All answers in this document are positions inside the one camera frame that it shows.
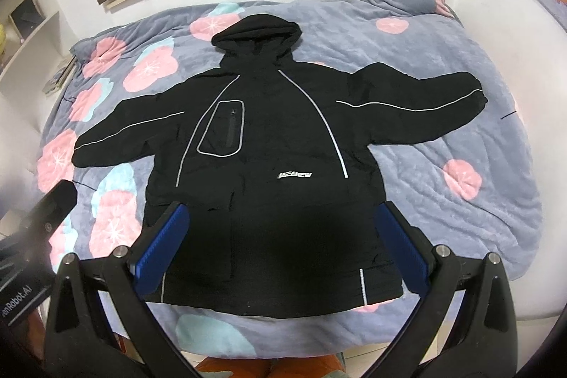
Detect white bookshelf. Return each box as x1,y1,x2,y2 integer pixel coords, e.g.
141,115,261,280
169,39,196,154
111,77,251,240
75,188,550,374
1,0,76,131

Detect black hooded jacket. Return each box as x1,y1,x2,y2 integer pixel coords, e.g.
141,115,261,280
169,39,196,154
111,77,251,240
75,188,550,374
72,15,487,318

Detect book beside bed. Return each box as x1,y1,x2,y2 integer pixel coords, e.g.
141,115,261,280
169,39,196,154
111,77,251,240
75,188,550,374
42,55,77,96

